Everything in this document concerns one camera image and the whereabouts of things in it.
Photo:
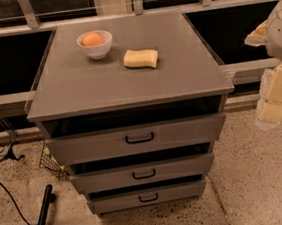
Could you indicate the orange fruit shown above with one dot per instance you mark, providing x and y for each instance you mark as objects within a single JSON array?
[{"x": 92, "y": 39}]

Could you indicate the grey drawer cabinet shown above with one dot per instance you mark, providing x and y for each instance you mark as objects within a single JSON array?
[{"x": 131, "y": 107}]

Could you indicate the wire mesh basket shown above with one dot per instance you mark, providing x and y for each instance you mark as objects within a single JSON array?
[{"x": 48, "y": 163}]

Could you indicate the grey top drawer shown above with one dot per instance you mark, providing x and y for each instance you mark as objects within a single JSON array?
[{"x": 136, "y": 139}]

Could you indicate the grey bottom drawer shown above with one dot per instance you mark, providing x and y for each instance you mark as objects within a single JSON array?
[{"x": 143, "y": 198}]

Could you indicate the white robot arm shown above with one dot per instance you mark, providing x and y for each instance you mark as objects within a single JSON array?
[{"x": 269, "y": 34}]

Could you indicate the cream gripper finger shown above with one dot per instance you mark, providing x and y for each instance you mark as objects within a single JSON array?
[
  {"x": 257, "y": 37},
  {"x": 269, "y": 106}
]

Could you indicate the yellow sponge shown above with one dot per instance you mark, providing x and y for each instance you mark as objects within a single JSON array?
[{"x": 141, "y": 58}]

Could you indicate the grey drawer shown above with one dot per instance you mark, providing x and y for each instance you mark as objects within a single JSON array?
[
  {"x": 111, "y": 179},
  {"x": 143, "y": 198},
  {"x": 136, "y": 139}
]

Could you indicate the metal window railing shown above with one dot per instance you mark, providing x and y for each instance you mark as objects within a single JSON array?
[{"x": 5, "y": 100}]

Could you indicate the white ceramic bowl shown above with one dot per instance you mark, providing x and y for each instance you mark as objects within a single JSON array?
[{"x": 97, "y": 52}]

